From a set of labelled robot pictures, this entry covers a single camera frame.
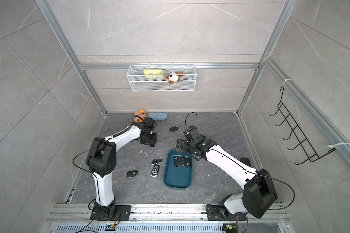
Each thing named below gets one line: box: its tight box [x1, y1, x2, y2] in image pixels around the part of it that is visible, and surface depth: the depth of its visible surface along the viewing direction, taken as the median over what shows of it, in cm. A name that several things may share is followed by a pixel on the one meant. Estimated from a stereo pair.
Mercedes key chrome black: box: [151, 158, 163, 165], surface depth 92 cm
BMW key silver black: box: [150, 165, 160, 178], surface depth 89 cm
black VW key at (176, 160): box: [173, 155, 180, 167], surface depth 92 cm
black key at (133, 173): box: [126, 170, 139, 177], surface depth 88 cm
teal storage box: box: [163, 149, 193, 190], surface depth 88 cm
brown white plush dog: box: [165, 71, 185, 85], surface depth 87 cm
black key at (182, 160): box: [179, 155, 186, 167], surface depth 92 cm
